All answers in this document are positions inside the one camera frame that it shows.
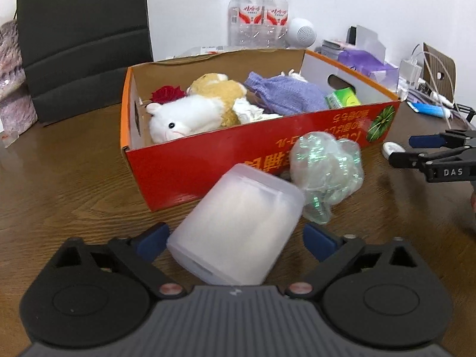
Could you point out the small white oval object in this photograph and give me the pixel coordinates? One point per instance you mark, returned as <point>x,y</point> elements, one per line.
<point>392,150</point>

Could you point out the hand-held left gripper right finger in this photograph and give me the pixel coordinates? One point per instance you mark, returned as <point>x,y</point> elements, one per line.
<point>316,240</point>

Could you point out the brown cardboard piece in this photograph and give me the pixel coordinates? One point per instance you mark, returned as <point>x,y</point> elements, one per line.
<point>444,63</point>

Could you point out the translucent white plastic jar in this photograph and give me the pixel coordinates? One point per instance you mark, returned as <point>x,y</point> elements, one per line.
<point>238,223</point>

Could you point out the clear water bottle red label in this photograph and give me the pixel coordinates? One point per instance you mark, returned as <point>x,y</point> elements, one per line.
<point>245,15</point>
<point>276,16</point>

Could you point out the small green box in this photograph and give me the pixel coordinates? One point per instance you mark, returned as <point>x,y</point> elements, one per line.
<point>344,98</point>

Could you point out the white plush toy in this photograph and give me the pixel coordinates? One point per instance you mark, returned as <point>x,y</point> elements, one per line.
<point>186,115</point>

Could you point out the purple tissue pack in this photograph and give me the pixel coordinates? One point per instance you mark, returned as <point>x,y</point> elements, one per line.
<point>366,65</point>

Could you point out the pink fluffy cloth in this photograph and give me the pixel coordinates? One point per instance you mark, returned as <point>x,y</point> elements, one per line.
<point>15,81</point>

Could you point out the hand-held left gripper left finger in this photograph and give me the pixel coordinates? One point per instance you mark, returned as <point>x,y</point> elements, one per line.
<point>152,240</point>

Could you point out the white astronaut speaker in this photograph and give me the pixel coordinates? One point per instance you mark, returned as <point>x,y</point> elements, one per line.
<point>303,33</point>

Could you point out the white charger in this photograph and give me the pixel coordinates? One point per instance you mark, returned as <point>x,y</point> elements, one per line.
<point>410,70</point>

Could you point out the white box with red print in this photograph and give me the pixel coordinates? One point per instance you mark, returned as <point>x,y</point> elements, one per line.
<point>331,48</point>

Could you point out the yellow plush hamster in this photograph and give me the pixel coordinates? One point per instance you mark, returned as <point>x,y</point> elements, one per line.
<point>219,89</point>

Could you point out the blue and white tube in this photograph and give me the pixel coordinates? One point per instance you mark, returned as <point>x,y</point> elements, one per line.
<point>427,109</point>

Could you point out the black chair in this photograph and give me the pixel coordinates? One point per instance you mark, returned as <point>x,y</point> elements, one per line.
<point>81,44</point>

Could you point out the small black object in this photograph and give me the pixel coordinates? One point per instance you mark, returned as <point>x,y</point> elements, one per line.
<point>466,110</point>

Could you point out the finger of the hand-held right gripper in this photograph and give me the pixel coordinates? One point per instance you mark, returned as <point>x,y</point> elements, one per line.
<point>403,158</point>
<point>424,141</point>

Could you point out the red cardboard box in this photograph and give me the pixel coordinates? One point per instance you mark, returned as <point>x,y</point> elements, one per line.
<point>208,163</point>

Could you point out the crumpled clear plastic wrap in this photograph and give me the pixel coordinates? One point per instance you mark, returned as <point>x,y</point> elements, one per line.
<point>323,167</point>

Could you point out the white plastic stand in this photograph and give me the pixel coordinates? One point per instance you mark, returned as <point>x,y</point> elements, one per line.
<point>368,41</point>

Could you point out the red rose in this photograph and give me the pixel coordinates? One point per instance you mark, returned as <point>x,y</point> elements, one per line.
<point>167,93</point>

